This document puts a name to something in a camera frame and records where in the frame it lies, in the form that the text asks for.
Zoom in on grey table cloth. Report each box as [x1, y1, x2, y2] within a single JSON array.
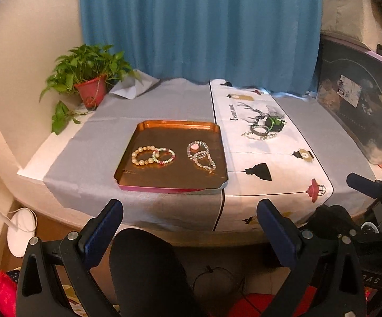
[[43, 79, 374, 232]]

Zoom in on pink green bead bracelet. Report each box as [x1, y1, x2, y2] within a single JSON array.
[[151, 147, 177, 165]]

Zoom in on dark storage bin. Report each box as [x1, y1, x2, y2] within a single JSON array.
[[317, 35, 382, 165]]

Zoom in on dark green bangle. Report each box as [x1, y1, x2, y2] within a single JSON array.
[[249, 124, 270, 137]]

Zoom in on cream pearl bead bracelet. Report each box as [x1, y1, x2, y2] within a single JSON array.
[[131, 144, 160, 167]]

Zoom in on white printed table runner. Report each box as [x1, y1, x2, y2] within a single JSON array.
[[210, 80, 333, 232]]

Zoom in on beige fabric storage box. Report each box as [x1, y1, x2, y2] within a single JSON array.
[[321, 0, 382, 51]]

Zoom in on clear bracelet pink charm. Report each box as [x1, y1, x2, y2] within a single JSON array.
[[187, 140, 210, 160]]

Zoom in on white standing fan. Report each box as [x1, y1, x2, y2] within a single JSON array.
[[0, 207, 38, 258]]

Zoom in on potted green plant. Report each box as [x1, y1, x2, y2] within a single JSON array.
[[38, 43, 144, 136]]

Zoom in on orange metal tray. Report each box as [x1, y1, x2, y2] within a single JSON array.
[[114, 120, 228, 193]]

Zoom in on green black jewelry piece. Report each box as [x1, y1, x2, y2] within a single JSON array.
[[264, 116, 285, 132]]

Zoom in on blue curtain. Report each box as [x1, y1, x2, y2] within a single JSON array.
[[79, 0, 322, 94]]

